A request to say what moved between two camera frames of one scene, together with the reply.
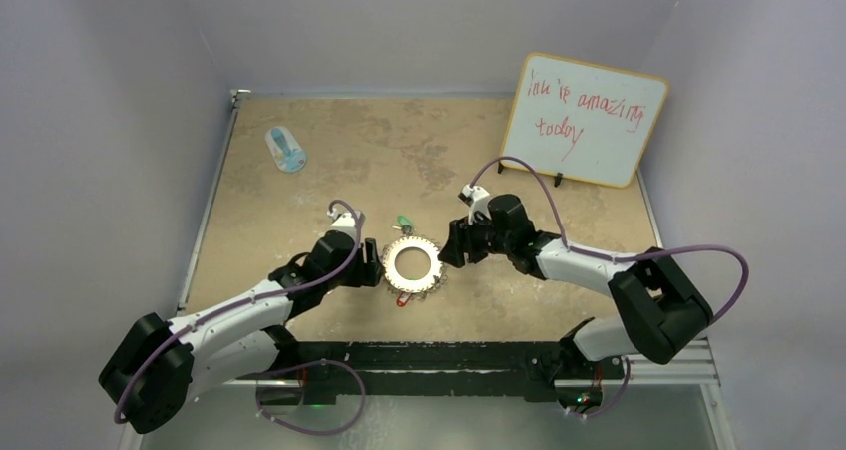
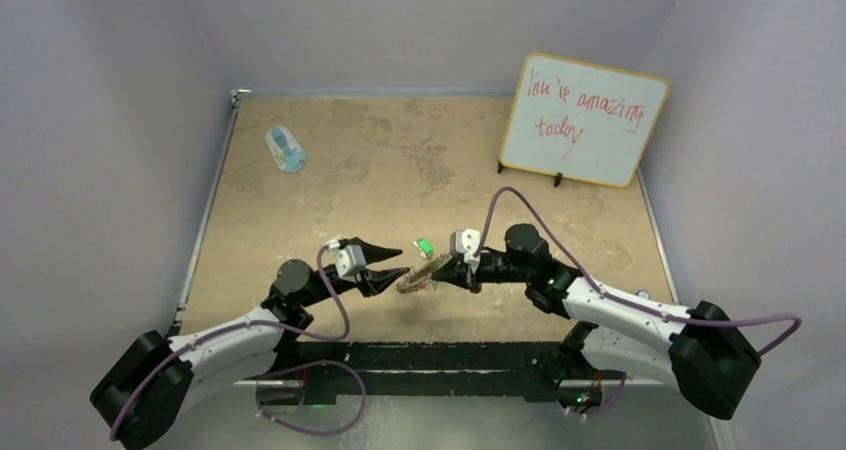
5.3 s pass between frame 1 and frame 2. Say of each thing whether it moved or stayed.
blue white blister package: stayed
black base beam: stayed
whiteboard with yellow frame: stayed
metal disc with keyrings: moved
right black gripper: moved
